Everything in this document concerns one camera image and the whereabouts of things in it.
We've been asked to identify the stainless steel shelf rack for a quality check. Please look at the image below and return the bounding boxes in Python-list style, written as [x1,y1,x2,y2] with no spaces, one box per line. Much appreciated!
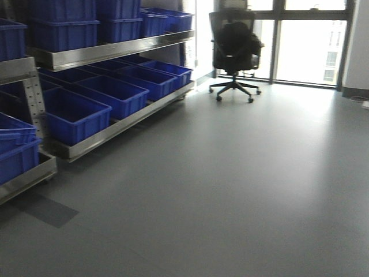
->
[27,30,194,161]

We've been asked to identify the black jacket on chair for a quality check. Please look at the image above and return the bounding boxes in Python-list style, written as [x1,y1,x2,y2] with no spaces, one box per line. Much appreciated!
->
[213,21,262,70]

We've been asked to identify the black office chair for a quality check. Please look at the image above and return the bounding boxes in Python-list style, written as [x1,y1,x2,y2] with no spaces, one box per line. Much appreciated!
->
[209,8,263,103]

